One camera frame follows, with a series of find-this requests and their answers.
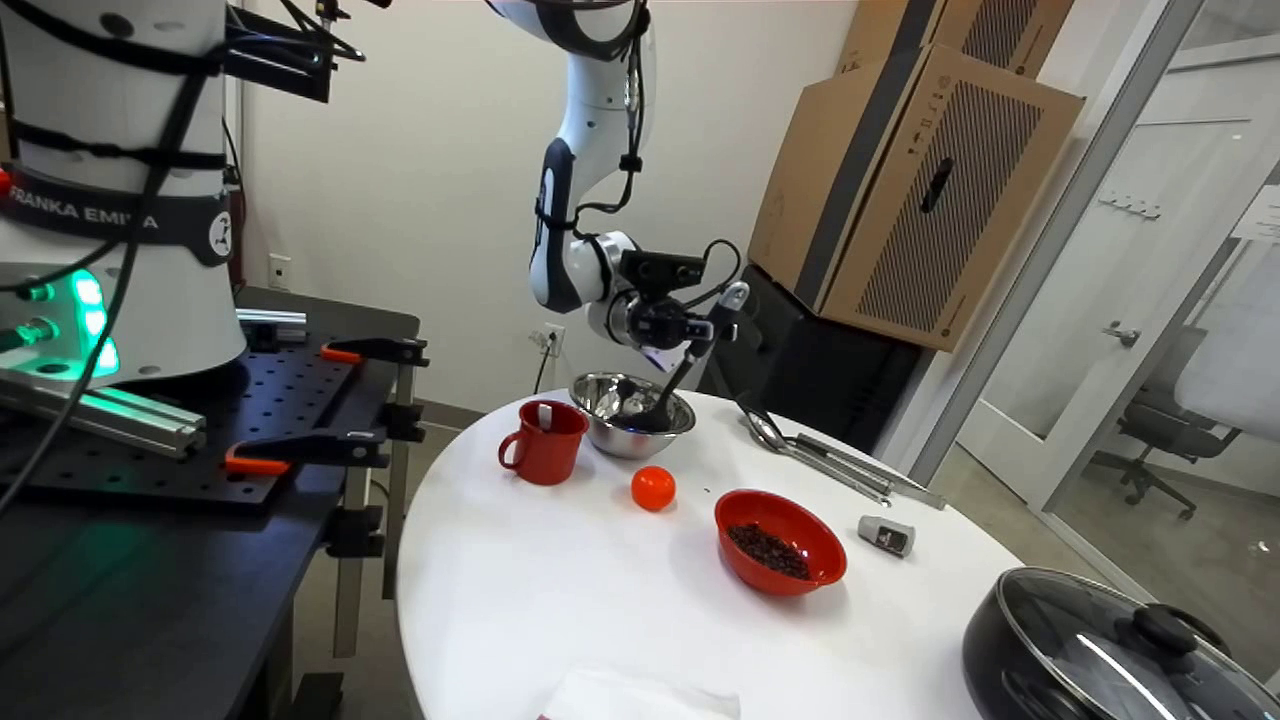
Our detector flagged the small grey metal gadget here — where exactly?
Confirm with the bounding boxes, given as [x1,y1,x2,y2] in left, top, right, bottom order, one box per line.
[856,513,919,559]

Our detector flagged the large cardboard box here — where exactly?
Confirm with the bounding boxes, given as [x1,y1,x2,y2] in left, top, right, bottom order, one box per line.
[813,45,1090,357]

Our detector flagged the dark beans pile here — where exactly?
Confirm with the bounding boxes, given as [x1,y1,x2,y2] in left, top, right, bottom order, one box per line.
[727,516,818,579]

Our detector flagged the white door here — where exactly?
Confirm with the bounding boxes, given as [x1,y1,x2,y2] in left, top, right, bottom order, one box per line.
[957,115,1280,513]

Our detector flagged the silver metal bowl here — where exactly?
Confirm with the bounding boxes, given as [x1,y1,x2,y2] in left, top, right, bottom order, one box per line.
[569,371,699,463]

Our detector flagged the black drawer cabinet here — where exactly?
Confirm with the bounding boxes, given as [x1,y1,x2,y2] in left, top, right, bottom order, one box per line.
[705,264,938,457]

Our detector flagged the aluminium rail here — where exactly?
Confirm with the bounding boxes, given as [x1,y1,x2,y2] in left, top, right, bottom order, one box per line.
[0,364,213,463]

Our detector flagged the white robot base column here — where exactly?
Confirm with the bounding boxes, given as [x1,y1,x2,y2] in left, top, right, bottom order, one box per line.
[0,0,251,394]

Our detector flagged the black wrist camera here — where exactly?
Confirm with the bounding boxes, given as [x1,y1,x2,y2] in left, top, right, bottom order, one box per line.
[624,248,711,302]

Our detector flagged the black mounted device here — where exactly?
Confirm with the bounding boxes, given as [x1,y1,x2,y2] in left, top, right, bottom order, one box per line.
[216,5,339,107]

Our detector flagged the black handled serving spoon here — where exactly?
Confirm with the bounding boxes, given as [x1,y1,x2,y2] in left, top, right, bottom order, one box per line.
[610,315,732,436]

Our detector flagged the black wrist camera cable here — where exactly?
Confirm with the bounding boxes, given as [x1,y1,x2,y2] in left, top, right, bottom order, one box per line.
[691,237,751,319]

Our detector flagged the red mug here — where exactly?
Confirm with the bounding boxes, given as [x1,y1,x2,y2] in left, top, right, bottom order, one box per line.
[498,398,598,488]

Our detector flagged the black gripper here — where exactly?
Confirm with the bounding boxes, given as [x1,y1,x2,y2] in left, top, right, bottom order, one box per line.
[592,286,751,361]

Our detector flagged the small orange ball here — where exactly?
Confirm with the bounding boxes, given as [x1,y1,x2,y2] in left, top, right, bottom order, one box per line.
[630,461,680,516]

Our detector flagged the black clamp orange handle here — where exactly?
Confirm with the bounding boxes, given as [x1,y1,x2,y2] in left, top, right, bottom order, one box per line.
[318,332,433,371]
[219,429,403,484]

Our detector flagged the office chair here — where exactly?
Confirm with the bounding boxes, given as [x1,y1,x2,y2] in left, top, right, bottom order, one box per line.
[1118,326,1235,526]

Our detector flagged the white towel red stripes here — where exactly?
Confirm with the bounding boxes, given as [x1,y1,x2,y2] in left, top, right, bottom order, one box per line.
[536,663,744,720]

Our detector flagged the silver metal tongs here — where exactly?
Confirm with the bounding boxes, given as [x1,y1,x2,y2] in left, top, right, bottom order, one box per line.
[740,405,946,513]

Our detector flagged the black pot glass lid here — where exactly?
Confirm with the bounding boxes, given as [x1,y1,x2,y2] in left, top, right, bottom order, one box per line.
[962,564,1280,720]

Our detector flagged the black perforated robot table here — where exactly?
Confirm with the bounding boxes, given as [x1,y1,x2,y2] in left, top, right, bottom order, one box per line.
[0,286,433,720]

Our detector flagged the red bowl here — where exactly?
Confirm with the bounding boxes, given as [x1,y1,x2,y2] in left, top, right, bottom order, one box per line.
[711,484,853,602]

